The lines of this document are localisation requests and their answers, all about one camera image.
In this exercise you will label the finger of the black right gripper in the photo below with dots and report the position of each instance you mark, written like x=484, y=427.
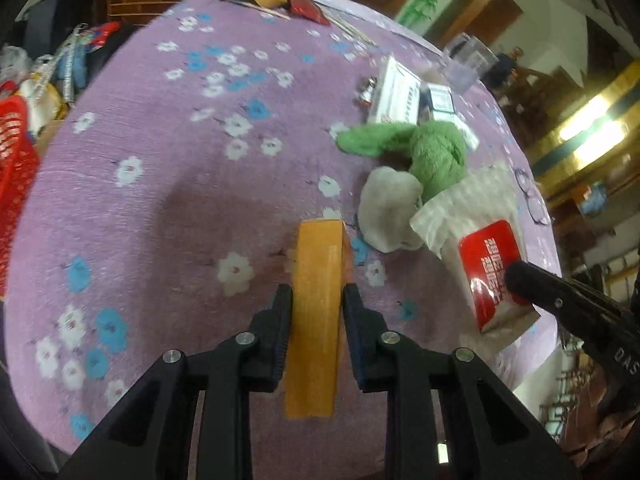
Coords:
x=609, y=333

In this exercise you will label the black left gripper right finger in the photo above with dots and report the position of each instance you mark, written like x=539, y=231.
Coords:
x=489, y=433

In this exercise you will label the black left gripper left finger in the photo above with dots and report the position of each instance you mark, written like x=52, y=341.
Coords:
x=189, y=416

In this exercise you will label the red white tissue packet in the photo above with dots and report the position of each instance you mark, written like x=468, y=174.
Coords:
x=501, y=317

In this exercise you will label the orange paper strip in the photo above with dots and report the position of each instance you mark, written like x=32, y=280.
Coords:
x=322, y=269

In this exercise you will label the eyeglasses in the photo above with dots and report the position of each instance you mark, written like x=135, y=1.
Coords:
x=535, y=204

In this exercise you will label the green plush cloth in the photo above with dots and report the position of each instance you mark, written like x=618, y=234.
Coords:
x=436, y=150

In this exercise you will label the grey crumpled cloth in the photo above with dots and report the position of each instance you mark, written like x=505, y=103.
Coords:
x=388, y=201

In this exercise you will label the purple floral tablecloth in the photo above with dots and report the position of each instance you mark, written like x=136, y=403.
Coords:
x=165, y=213

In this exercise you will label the blue white small box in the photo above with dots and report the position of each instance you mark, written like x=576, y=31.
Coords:
x=437, y=103

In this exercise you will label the clear glass mug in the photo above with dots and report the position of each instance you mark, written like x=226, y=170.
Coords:
x=466, y=59

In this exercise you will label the white medicine box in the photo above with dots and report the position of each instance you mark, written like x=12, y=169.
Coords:
x=396, y=96

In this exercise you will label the red plastic basket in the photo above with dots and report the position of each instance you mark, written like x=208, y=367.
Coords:
x=19, y=164

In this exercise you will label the small red white vial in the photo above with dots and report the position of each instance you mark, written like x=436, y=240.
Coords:
x=366, y=91

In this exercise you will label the dark red packet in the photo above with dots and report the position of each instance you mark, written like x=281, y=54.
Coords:
x=308, y=10

